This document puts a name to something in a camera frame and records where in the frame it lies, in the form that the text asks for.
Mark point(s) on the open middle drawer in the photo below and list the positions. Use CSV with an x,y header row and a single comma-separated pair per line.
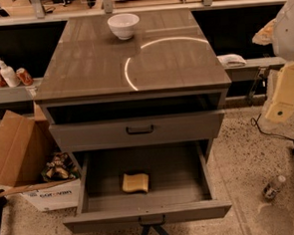
x,y
179,188

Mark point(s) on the brown cardboard box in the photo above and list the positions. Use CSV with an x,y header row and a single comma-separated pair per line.
x,y
24,151

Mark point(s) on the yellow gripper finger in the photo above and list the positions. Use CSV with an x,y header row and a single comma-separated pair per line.
x,y
265,35
282,102

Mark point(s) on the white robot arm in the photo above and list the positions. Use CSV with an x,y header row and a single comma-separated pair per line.
x,y
280,33

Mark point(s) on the grey drawer cabinet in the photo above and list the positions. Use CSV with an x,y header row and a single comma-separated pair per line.
x,y
166,68

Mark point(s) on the colourful toy in box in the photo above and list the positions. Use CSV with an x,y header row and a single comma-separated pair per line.
x,y
61,167

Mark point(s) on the yellow sponge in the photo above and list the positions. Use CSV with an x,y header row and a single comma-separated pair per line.
x,y
135,183

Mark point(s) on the clear plastic bottle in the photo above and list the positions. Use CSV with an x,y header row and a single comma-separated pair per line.
x,y
271,190

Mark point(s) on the right red soda can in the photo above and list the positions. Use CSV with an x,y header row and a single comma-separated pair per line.
x,y
24,77

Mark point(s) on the white pump bottle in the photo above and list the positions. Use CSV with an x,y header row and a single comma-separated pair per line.
x,y
9,75

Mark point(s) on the closed top drawer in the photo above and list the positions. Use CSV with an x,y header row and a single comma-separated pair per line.
x,y
84,136

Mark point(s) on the white ceramic bowl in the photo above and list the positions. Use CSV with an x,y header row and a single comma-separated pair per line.
x,y
123,25

